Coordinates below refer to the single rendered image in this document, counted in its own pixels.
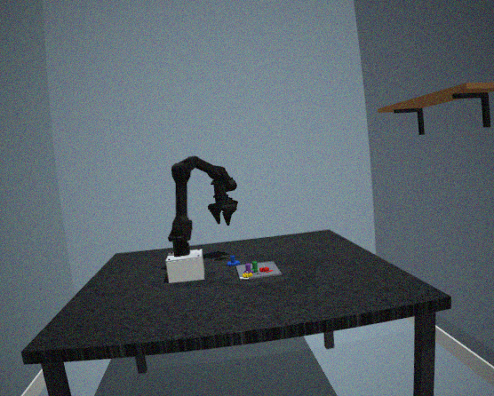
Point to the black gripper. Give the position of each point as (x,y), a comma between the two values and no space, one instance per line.
(222,205)

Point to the blue gear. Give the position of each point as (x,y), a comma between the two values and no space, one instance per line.
(233,262)

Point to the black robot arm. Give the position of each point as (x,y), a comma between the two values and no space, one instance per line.
(182,226)

